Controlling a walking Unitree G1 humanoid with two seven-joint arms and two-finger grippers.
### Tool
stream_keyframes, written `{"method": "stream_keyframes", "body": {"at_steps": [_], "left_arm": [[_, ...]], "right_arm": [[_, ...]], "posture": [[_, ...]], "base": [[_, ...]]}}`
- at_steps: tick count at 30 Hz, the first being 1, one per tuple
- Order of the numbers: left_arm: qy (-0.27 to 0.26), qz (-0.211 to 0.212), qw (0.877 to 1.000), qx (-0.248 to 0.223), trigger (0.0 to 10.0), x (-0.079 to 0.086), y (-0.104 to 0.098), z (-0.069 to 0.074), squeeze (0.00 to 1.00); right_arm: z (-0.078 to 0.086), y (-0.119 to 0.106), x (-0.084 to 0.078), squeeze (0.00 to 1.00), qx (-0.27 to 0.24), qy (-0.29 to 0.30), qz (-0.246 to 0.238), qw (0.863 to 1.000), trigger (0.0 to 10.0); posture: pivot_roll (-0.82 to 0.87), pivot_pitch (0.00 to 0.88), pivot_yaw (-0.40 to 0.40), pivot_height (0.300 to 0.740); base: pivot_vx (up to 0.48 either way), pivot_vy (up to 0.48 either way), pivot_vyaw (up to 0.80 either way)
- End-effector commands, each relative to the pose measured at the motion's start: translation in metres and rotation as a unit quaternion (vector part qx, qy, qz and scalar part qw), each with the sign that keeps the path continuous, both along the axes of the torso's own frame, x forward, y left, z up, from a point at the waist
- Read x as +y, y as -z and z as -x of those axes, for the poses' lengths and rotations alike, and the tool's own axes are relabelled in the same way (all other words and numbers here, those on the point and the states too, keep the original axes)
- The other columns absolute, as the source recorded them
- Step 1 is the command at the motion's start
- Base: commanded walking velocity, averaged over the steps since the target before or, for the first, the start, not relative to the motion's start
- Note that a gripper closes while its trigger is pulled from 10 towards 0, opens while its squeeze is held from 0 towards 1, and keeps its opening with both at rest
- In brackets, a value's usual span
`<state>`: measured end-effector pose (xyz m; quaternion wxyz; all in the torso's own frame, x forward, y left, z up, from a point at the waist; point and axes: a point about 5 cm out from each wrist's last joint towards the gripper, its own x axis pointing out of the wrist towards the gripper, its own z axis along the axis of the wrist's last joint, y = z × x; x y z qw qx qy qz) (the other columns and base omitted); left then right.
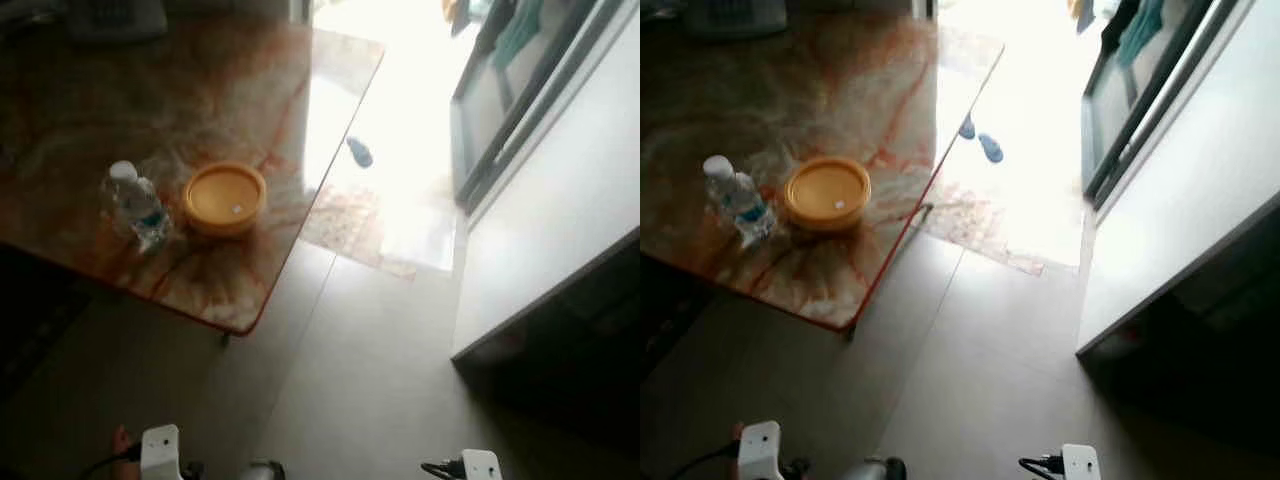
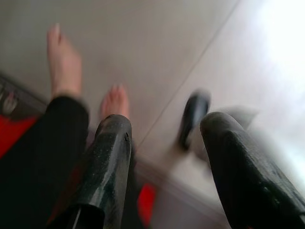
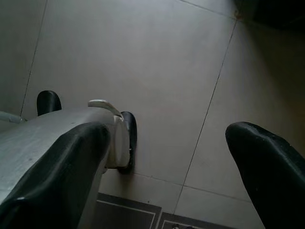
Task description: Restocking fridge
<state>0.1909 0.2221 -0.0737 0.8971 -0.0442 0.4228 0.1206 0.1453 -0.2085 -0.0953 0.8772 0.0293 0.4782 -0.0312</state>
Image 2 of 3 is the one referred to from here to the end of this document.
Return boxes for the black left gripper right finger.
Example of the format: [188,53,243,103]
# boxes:
[200,111,305,229]

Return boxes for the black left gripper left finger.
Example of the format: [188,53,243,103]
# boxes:
[53,114,133,229]

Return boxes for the bare person foot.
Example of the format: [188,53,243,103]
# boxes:
[100,83,131,120]
[46,22,83,100]

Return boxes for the black robot left foot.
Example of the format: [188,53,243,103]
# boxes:
[178,90,212,151]

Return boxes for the person leg black trousers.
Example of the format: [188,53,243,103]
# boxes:
[0,95,139,229]

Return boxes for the red fabric patch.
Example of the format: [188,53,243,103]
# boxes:
[137,183,157,226]

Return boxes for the red patterned floor mat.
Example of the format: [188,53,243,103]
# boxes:
[0,73,47,159]

